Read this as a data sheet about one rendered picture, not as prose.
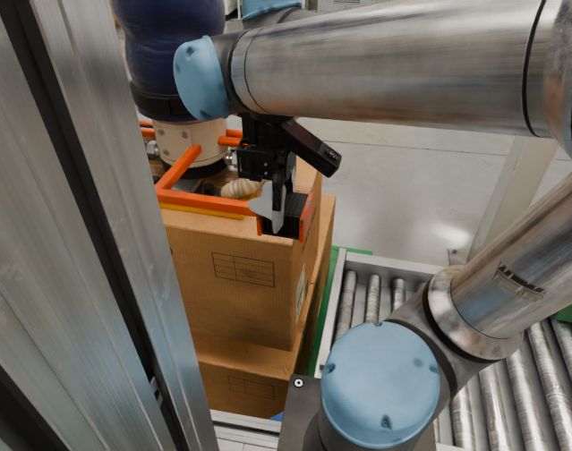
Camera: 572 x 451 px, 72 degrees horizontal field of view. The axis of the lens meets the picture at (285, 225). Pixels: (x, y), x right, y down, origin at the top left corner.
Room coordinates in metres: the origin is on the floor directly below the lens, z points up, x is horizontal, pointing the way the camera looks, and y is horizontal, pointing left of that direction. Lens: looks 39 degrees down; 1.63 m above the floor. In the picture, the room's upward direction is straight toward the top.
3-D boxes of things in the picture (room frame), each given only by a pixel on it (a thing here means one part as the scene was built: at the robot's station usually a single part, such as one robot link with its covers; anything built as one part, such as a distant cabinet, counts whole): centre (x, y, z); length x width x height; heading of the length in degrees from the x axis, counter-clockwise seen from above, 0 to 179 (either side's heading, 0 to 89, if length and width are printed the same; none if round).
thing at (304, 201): (0.57, 0.00, 1.20); 0.09 x 0.08 x 0.05; 166
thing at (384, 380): (0.23, -0.10, 1.20); 0.13 x 0.12 x 0.14; 130
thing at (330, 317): (0.80, -0.14, 0.58); 0.70 x 0.03 x 0.06; 167
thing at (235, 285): (0.90, 0.23, 0.87); 0.60 x 0.40 x 0.40; 76
